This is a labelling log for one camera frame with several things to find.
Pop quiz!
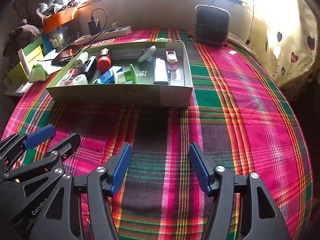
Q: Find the black power adapter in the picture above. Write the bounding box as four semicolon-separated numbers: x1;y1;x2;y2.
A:
88;19;100;35

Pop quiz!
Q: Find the small black fan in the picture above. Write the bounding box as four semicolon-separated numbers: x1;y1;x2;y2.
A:
194;4;230;47

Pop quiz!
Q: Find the cream curtain with hearts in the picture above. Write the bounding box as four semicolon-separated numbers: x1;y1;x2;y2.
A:
246;0;320;90

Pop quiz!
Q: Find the black plug charger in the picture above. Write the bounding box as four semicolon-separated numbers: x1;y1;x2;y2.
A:
51;8;108;64

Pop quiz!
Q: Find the silver lighter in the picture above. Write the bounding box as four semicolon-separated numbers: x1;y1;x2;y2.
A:
153;58;170;85

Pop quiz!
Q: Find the white crumpled paper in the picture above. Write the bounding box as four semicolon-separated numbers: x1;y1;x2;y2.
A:
35;50;65;75

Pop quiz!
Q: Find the black rectangular gadget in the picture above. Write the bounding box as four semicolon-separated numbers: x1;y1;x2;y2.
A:
81;56;98;80

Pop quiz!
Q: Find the orange plastic tray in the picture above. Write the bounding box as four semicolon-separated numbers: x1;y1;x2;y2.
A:
43;6;78;33

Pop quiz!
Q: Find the white power strip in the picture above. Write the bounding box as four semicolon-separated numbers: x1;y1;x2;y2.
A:
74;26;132;45

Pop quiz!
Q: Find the plaid blanket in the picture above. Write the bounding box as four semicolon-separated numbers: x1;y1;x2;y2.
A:
0;26;314;240

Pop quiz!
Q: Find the clear plastic container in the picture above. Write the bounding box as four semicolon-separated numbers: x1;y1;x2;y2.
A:
49;25;80;47

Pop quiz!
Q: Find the blue printed box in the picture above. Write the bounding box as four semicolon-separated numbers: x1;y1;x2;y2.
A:
41;33;52;54

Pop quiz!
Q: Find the red and green cylinder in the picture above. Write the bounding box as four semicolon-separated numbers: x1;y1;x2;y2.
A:
96;48;112;72

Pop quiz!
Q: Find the white round mount black face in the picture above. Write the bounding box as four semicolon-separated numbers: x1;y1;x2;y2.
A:
137;45;157;63

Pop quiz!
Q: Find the pink white round case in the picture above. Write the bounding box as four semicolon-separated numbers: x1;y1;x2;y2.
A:
61;68;78;85

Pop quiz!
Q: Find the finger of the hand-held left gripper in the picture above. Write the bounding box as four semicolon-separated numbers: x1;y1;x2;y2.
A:
2;133;81;181
0;124;56;167

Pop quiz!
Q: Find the blue shiny packet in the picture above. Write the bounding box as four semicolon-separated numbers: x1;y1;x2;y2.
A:
92;69;116;84

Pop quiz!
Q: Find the pink plastic clip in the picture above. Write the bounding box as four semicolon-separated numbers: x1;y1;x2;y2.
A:
165;51;179;72

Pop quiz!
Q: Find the pile of assorted clutter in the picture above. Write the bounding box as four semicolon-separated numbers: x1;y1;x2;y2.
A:
35;0;80;18

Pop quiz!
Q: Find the green yellow flat box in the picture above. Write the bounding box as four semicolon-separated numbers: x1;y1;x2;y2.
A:
24;36;49;64

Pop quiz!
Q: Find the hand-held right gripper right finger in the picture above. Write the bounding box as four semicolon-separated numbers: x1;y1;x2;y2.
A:
189;142;293;240

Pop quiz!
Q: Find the white round cap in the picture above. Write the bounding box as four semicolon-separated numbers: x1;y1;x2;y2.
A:
72;74;88;85

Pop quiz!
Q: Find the black phone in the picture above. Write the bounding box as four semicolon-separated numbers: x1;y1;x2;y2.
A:
51;44;83;66

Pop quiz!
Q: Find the brown checked cloth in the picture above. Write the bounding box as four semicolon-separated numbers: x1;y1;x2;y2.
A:
5;19;43;53

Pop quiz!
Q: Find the lime green cardboard box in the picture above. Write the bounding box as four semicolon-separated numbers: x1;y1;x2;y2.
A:
7;64;28;83

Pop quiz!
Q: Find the green and white spool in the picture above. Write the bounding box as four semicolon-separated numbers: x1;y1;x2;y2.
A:
112;64;138;84

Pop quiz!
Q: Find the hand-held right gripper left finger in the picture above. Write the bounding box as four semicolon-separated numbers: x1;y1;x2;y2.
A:
29;142;133;240

